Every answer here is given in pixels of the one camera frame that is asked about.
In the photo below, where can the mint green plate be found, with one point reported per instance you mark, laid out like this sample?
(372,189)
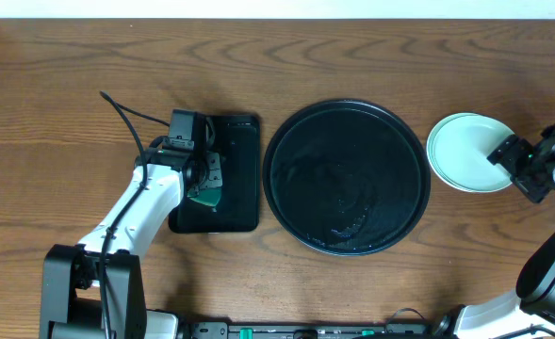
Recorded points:
(431,154)
(461,149)

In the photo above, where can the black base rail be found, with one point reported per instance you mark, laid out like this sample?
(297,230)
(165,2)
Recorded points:
(282,331)

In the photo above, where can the black round tray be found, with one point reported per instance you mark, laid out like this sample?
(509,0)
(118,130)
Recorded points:
(346,177)

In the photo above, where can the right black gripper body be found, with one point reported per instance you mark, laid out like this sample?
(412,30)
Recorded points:
(531,177)

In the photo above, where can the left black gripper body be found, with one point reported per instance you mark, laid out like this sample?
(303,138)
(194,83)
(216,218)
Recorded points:
(212,176)

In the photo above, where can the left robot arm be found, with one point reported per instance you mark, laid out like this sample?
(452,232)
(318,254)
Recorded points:
(94,288)

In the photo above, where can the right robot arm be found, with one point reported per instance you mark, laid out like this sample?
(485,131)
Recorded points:
(529,310)

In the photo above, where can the green sponge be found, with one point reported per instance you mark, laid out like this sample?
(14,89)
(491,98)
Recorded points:
(208,197)

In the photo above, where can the black rectangular tray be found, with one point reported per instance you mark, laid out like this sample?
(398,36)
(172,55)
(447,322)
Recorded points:
(238,144)

